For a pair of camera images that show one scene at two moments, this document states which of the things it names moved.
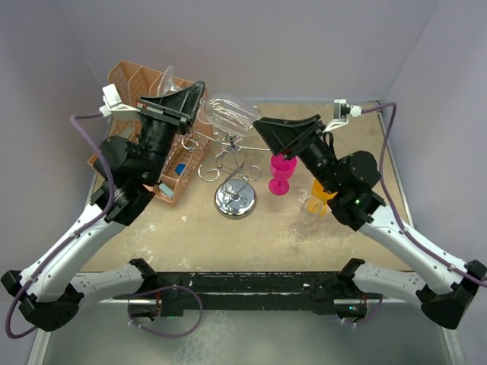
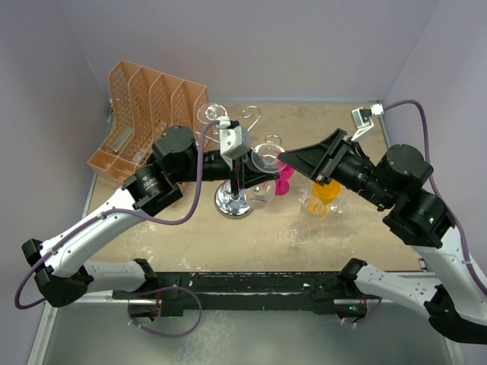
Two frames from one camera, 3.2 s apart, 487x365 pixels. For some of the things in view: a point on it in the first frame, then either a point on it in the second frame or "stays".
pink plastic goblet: x=281 y=169 stays
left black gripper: x=176 y=108 -> x=247 y=176
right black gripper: x=278 y=134 -> x=319 y=160
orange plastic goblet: x=323 y=195 stays
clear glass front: x=299 y=231 stays
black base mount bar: x=324 y=292 stays
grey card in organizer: x=126 y=131 stays
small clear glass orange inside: x=312 y=205 stays
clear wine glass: x=230 y=116 -> x=265 y=158
